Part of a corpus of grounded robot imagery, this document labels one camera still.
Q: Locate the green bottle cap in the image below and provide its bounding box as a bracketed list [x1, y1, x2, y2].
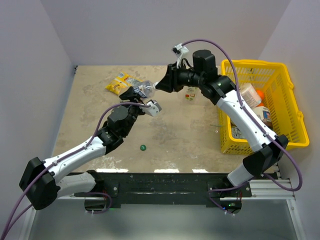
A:
[140, 144, 147, 151]

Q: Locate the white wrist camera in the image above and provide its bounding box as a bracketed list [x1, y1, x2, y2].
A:
[144, 99, 162, 117]
[171, 43, 189, 68]

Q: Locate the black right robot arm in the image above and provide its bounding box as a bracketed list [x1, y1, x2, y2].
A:
[155, 47, 289, 197]

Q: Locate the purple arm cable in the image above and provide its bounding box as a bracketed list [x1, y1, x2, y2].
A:
[0, 102, 151, 240]
[182, 38, 303, 216]

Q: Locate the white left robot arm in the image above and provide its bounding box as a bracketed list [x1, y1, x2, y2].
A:
[19, 87, 149, 210]

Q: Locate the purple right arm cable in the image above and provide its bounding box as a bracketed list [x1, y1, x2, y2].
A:
[182, 38, 303, 216]

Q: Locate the orange white carton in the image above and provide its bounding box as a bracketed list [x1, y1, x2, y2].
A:
[253, 106, 273, 130]

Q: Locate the small labelled clear bottle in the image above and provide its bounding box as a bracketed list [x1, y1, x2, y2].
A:
[133, 80, 156, 99]

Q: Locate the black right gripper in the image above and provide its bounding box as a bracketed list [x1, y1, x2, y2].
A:
[155, 61, 203, 94]

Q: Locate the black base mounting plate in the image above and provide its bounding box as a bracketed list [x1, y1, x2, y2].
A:
[72, 170, 252, 210]

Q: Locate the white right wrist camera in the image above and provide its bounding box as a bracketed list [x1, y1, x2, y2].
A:
[171, 43, 189, 68]

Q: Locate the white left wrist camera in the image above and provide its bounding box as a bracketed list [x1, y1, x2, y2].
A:
[144, 99, 162, 117]

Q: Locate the yellow plastic basket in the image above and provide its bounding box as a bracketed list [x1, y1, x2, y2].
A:
[218, 59, 310, 155]

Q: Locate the large clear plastic bottle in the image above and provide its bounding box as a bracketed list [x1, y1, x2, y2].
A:
[184, 86, 199, 103]

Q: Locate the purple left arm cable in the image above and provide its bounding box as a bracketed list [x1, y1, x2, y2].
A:
[0, 102, 151, 240]

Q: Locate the crumpled clear plastic bottle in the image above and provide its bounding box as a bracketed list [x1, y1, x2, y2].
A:
[230, 120, 246, 139]

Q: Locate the yellow snack bag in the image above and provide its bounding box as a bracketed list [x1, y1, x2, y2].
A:
[105, 72, 142, 96]

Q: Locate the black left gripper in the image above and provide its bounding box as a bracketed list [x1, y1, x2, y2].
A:
[120, 87, 150, 137]

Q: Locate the orange ball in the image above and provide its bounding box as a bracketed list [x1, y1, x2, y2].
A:
[256, 89, 265, 107]

